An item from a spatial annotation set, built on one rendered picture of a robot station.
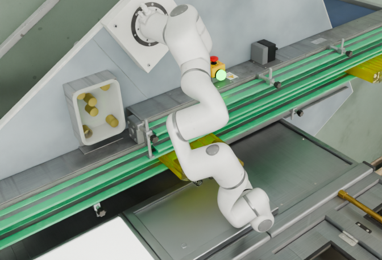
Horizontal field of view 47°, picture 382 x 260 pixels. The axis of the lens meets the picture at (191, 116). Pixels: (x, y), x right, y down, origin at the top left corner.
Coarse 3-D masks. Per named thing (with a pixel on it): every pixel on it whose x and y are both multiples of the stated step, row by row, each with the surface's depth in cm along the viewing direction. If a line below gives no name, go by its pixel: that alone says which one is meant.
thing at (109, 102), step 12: (96, 84) 149; (96, 96) 158; (108, 96) 161; (120, 96) 156; (84, 108) 158; (108, 108) 164; (120, 108) 158; (84, 120) 160; (96, 120) 163; (120, 120) 162; (96, 132) 161; (108, 132) 161; (120, 132) 163
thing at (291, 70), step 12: (360, 36) 221; (372, 36) 221; (348, 48) 209; (312, 60) 201; (324, 60) 200; (276, 72) 192; (288, 72) 193; (300, 72) 192; (252, 84) 185; (264, 84) 184; (228, 96) 178; (240, 96) 177; (156, 132) 158
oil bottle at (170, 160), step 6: (174, 150) 167; (162, 156) 167; (168, 156) 164; (174, 156) 163; (168, 162) 164; (174, 162) 161; (174, 168) 162; (180, 168) 158; (180, 174) 159; (186, 180) 158
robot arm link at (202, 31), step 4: (200, 20) 129; (196, 24) 127; (200, 24) 128; (204, 24) 132; (164, 28) 140; (200, 28) 129; (204, 28) 130; (164, 32) 139; (200, 32) 129; (204, 32) 130; (208, 32) 133; (164, 36) 140; (204, 36) 130; (208, 36) 132; (164, 40) 141; (204, 40) 131; (208, 40) 132; (208, 44) 132; (212, 44) 135; (208, 48) 133
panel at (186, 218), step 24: (168, 192) 168; (192, 192) 169; (216, 192) 168; (120, 216) 159; (144, 216) 159; (168, 216) 159; (192, 216) 158; (216, 216) 158; (72, 240) 151; (144, 240) 150; (168, 240) 149; (192, 240) 149; (216, 240) 148
